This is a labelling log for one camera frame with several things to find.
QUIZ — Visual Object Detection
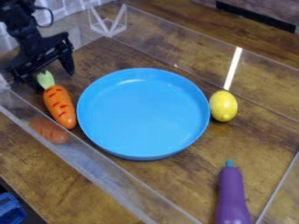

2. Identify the clear acrylic enclosure wall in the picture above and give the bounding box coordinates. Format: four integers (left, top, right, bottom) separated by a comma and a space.
0, 0, 299, 224

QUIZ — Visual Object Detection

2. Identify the dark wooden ledge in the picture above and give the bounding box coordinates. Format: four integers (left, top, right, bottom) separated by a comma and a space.
216, 0, 299, 35

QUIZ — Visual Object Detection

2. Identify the orange toy carrot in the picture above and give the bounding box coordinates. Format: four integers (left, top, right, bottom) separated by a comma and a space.
36, 71, 77, 130

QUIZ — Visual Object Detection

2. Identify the purple toy eggplant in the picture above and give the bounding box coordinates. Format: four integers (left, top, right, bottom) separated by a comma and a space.
216, 159, 252, 224

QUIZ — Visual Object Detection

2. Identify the blue round plate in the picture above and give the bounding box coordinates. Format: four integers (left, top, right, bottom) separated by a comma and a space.
77, 68, 211, 160

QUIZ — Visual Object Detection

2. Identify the blue plastic object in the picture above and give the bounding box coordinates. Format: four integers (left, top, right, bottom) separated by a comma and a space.
0, 192, 27, 224

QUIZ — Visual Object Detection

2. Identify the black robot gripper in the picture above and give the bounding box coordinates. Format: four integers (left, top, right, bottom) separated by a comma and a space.
0, 0, 75, 94

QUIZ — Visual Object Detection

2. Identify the yellow toy lemon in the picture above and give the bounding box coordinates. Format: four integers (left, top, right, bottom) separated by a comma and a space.
210, 90, 239, 122

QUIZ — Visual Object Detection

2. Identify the white sheer curtain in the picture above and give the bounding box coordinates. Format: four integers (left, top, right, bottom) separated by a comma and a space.
0, 0, 114, 54

